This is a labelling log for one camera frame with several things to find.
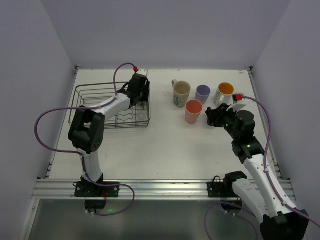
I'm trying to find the pink plastic cup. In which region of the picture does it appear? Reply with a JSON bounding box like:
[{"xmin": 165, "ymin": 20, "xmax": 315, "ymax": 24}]
[{"xmin": 185, "ymin": 99, "xmax": 203, "ymax": 124}]

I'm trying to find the white patterned mug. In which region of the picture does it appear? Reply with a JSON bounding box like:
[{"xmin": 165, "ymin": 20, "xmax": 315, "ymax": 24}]
[{"xmin": 213, "ymin": 82, "xmax": 235, "ymax": 107}]

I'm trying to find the lilac plastic cup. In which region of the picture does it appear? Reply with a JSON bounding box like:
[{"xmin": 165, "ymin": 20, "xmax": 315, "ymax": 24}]
[{"xmin": 195, "ymin": 85, "xmax": 211, "ymax": 105}]

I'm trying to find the small clear glass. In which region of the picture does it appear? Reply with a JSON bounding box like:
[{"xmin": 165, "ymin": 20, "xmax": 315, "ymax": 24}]
[{"xmin": 136, "ymin": 112, "xmax": 148, "ymax": 122}]

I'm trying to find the cream floral mug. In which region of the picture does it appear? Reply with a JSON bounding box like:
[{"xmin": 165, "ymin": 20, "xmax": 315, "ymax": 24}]
[{"xmin": 171, "ymin": 79, "xmax": 191, "ymax": 108}]

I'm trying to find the brown ceramic cup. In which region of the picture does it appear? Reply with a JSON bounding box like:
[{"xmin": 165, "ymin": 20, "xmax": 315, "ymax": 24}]
[{"xmin": 137, "ymin": 101, "xmax": 148, "ymax": 110}]

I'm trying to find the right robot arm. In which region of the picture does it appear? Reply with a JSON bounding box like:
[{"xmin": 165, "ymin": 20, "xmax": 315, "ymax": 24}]
[{"xmin": 205, "ymin": 103, "xmax": 309, "ymax": 240}]

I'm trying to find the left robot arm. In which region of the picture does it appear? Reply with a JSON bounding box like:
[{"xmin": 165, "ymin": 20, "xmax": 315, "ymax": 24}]
[{"xmin": 68, "ymin": 69, "xmax": 150, "ymax": 183}]

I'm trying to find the right controller box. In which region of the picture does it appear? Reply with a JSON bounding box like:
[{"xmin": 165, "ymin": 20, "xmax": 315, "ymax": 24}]
[{"xmin": 220, "ymin": 199, "xmax": 243, "ymax": 215}]

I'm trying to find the controller box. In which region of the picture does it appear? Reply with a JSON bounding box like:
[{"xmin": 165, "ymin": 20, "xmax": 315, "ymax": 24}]
[
  {"xmin": 220, "ymin": 199, "xmax": 243, "ymax": 215},
  {"xmin": 84, "ymin": 200, "xmax": 106, "ymax": 211}
]

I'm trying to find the left controller box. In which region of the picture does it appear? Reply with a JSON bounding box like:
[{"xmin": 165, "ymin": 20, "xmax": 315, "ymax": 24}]
[{"xmin": 84, "ymin": 200, "xmax": 106, "ymax": 211}]

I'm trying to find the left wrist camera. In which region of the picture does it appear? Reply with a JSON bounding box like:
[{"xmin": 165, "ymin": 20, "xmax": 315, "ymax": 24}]
[{"xmin": 133, "ymin": 65, "xmax": 148, "ymax": 77}]

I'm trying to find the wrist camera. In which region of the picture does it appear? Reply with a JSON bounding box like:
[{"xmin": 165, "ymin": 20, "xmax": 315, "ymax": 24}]
[
  {"xmin": 133, "ymin": 65, "xmax": 148, "ymax": 77},
  {"xmin": 227, "ymin": 93, "xmax": 246, "ymax": 112}
]

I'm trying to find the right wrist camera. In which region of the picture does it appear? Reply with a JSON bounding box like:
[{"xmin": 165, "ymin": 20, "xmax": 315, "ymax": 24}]
[{"xmin": 227, "ymin": 93, "xmax": 246, "ymax": 112}]

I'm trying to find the black wire dish rack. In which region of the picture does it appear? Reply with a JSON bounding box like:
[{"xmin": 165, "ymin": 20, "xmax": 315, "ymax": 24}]
[{"xmin": 69, "ymin": 83, "xmax": 151, "ymax": 129}]

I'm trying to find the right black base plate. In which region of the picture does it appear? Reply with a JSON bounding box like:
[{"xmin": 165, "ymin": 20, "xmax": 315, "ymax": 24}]
[{"xmin": 206, "ymin": 171, "xmax": 248, "ymax": 198}]

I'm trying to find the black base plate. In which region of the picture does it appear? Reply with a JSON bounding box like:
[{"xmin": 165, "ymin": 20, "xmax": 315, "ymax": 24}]
[
  {"xmin": 206, "ymin": 171, "xmax": 248, "ymax": 198},
  {"xmin": 72, "ymin": 180, "xmax": 119, "ymax": 198}
]

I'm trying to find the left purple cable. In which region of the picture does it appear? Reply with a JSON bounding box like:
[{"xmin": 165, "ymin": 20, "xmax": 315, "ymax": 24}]
[{"xmin": 34, "ymin": 62, "xmax": 137, "ymax": 176}]

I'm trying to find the purple cable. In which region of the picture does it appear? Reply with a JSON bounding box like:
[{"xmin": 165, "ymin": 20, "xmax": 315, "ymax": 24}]
[
  {"xmin": 242, "ymin": 96, "xmax": 320, "ymax": 225},
  {"xmin": 34, "ymin": 62, "xmax": 137, "ymax": 176}
]

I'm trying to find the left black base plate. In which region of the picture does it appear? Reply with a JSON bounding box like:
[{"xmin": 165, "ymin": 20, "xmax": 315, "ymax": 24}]
[{"xmin": 72, "ymin": 180, "xmax": 119, "ymax": 198}]

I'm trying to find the aluminium mounting rail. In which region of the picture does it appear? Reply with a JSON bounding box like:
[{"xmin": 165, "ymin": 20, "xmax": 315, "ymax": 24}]
[{"xmin": 32, "ymin": 178, "xmax": 296, "ymax": 201}]

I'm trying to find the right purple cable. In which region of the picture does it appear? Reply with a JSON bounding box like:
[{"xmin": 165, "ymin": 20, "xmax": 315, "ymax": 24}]
[{"xmin": 242, "ymin": 96, "xmax": 320, "ymax": 225}]

